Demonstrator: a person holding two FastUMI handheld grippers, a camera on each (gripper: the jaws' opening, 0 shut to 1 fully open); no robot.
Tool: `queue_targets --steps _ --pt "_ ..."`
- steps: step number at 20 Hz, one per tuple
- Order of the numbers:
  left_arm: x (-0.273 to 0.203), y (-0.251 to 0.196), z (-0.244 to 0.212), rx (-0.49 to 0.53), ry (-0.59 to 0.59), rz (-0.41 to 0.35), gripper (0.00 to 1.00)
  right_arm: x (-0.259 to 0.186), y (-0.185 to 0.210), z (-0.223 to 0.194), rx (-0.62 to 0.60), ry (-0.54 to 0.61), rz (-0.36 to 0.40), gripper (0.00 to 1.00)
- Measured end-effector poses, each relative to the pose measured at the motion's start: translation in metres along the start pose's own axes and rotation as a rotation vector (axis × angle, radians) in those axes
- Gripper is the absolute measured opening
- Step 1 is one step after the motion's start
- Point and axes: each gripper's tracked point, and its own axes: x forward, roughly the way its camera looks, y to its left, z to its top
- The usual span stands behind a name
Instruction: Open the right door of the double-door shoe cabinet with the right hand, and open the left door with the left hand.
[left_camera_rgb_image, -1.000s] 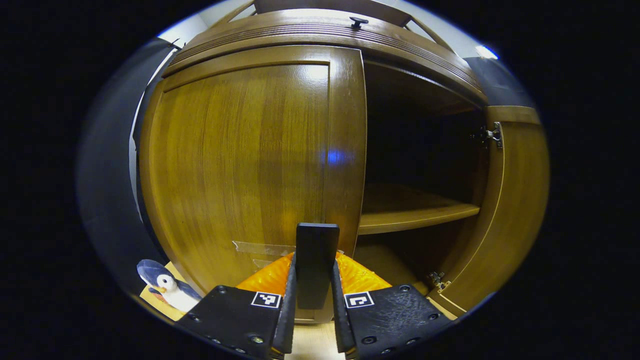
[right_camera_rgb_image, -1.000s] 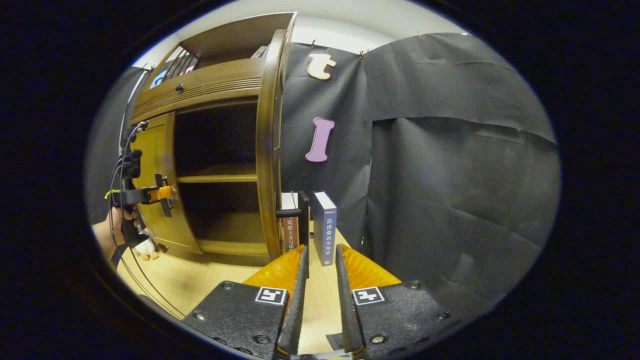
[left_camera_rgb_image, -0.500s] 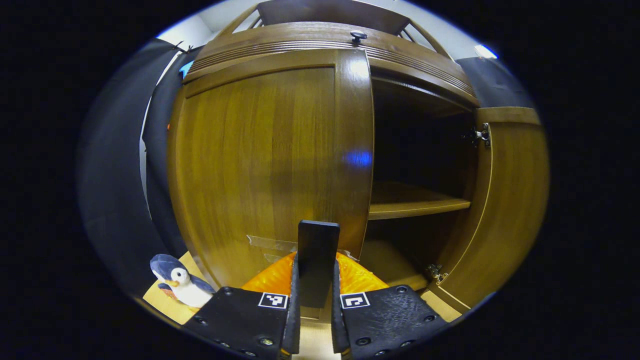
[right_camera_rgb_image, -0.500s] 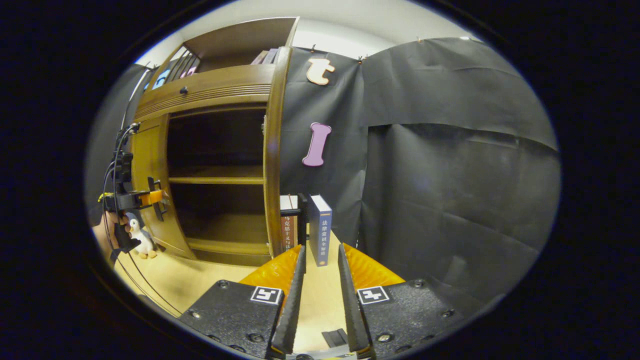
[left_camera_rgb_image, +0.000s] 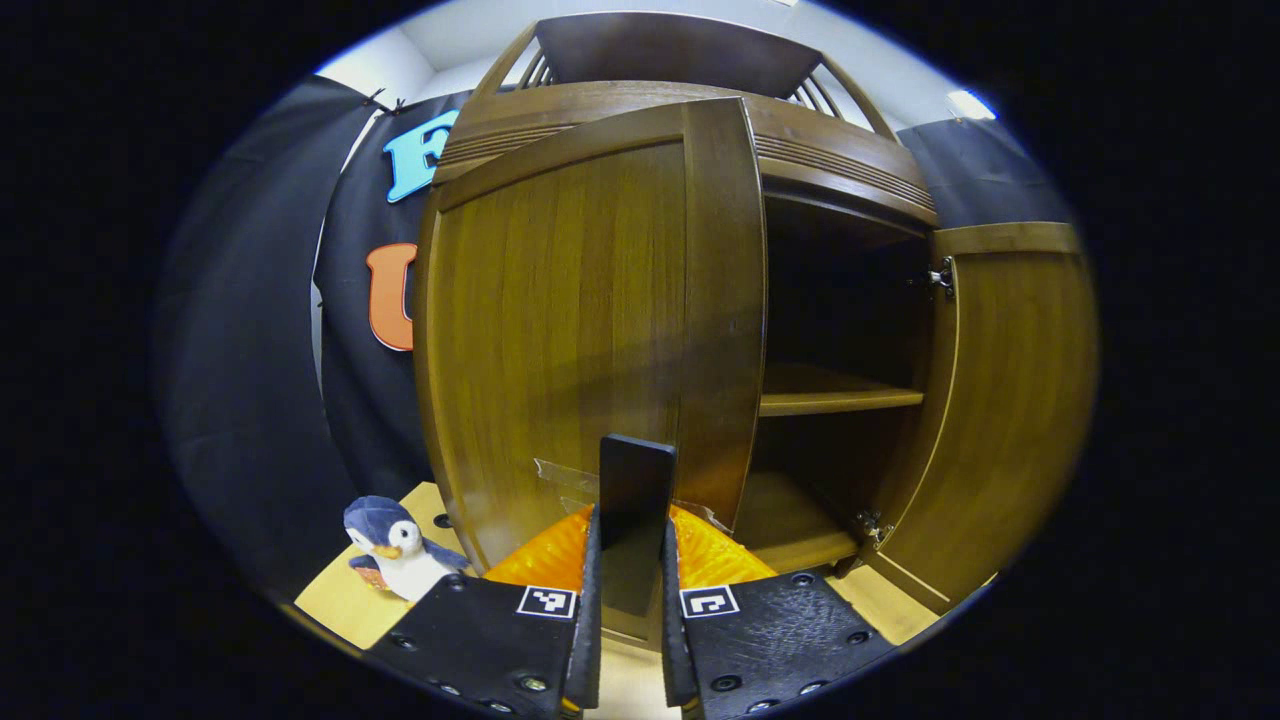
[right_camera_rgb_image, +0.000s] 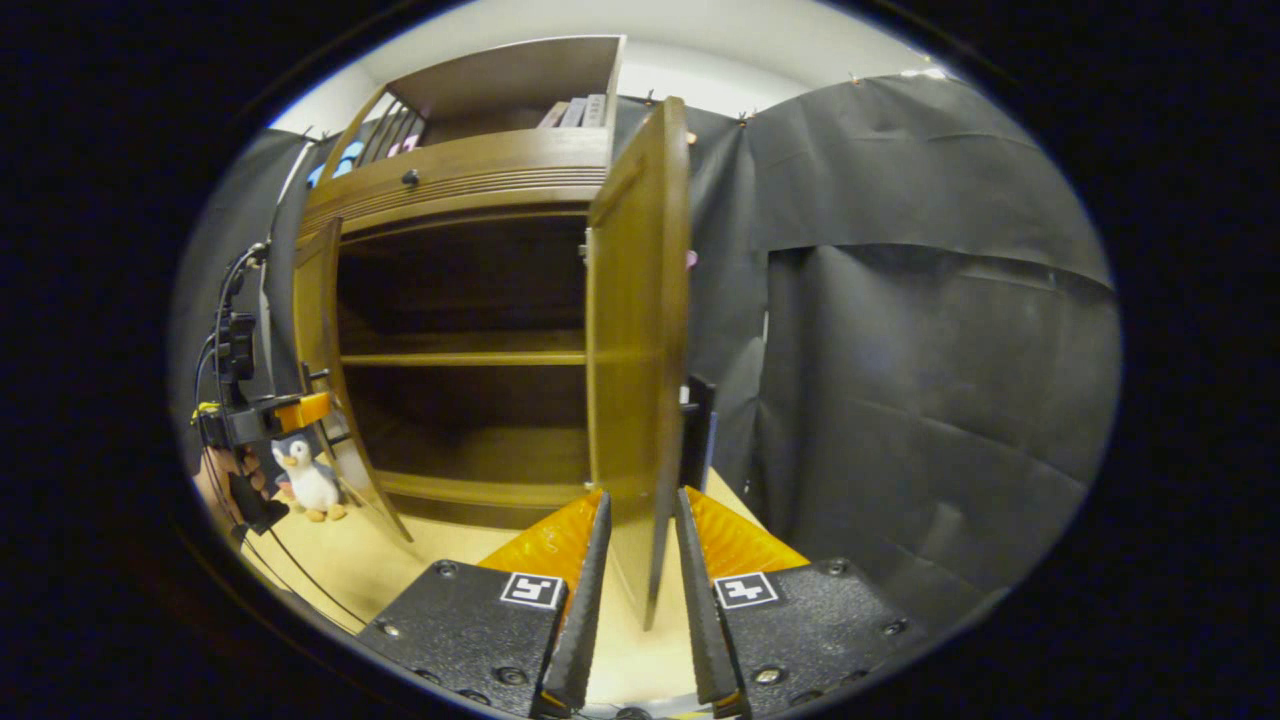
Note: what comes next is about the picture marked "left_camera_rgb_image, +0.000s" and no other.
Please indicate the small ceiling light panel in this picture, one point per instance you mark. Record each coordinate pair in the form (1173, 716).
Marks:
(970, 104)

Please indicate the metal door hinge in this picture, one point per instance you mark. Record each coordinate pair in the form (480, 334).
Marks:
(941, 278)
(872, 528)

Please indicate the black backdrop cloth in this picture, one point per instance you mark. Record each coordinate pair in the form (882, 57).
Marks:
(980, 170)
(360, 400)
(240, 350)

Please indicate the penguin plush toy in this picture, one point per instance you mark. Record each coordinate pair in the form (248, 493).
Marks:
(405, 560)

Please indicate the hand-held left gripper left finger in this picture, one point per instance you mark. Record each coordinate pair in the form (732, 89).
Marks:
(588, 630)

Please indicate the wooden cabinet door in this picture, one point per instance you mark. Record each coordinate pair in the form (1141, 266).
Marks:
(580, 320)
(1010, 400)

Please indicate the wooden cabinet shelf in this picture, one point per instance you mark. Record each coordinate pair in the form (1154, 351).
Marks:
(830, 395)

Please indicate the wooden double-door shoe cabinet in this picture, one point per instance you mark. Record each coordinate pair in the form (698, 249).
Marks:
(660, 45)

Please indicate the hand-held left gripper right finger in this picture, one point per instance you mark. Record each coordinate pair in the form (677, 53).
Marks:
(675, 630)

